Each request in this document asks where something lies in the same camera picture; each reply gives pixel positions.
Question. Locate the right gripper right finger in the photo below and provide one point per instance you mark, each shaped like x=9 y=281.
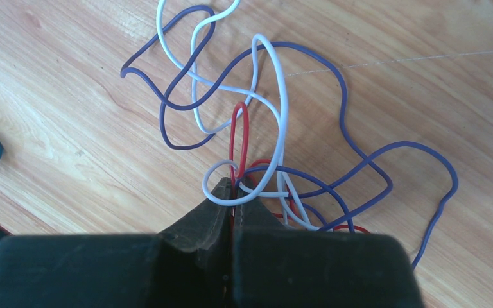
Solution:
x=276 y=266

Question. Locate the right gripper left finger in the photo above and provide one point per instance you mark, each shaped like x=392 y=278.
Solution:
x=182 y=266

